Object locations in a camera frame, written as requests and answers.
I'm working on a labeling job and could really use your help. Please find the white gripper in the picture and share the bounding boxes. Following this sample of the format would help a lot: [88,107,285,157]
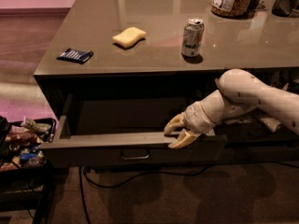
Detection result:
[164,101,219,149]

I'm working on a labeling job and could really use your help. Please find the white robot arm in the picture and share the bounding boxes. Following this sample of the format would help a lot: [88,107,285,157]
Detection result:
[164,69,299,148]

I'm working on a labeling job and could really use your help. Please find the grey drawer cabinet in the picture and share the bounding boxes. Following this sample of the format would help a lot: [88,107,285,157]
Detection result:
[33,0,299,173]

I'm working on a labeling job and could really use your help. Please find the green white soda can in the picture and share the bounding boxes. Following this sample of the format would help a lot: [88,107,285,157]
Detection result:
[181,18,205,57]

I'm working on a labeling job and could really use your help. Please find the yellow sponge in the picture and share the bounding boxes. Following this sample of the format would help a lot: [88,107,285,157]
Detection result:
[112,27,147,48]

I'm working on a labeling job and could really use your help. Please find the blue snack packet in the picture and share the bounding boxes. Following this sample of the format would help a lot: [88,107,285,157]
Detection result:
[57,48,93,64]

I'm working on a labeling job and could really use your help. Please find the black tray of snacks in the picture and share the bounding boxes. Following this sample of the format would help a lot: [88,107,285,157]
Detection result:
[0,117,56,173]

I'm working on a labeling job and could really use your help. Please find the dark glass bottle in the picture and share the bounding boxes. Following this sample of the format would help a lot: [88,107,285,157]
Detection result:
[272,0,299,18]

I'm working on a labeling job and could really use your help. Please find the black floor cable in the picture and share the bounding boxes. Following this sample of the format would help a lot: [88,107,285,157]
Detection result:
[78,163,299,224]

